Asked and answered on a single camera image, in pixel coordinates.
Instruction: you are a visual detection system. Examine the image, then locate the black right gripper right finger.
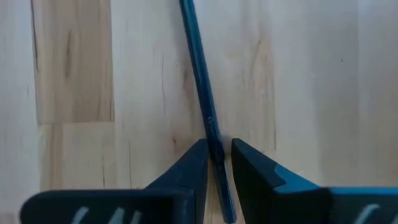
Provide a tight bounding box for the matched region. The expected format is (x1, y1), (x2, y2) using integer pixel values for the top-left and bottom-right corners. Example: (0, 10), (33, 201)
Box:
(230, 138), (398, 224)

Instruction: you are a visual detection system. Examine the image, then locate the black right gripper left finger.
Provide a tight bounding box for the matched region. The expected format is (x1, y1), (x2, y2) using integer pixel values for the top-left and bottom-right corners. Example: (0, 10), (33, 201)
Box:
(19, 138), (210, 224)

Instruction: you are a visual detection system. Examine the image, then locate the black pen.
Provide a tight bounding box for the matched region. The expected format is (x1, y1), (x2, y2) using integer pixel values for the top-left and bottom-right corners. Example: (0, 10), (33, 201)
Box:
(178, 0), (238, 224)

